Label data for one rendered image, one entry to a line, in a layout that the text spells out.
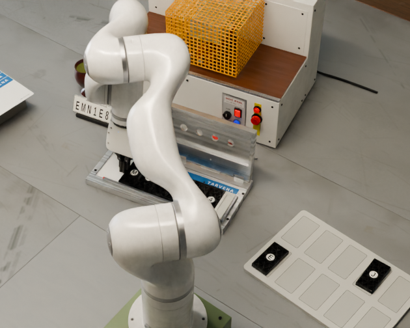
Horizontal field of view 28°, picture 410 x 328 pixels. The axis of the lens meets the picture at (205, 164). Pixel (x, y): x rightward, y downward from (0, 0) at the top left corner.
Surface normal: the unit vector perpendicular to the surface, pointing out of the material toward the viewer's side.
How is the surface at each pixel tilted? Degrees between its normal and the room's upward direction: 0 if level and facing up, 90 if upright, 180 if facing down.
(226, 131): 83
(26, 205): 0
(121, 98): 78
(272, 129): 90
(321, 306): 0
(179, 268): 33
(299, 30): 90
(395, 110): 0
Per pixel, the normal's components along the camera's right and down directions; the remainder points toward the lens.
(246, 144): -0.43, 0.56
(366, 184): 0.00, -0.70
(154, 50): 0.11, -0.18
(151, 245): 0.18, 0.20
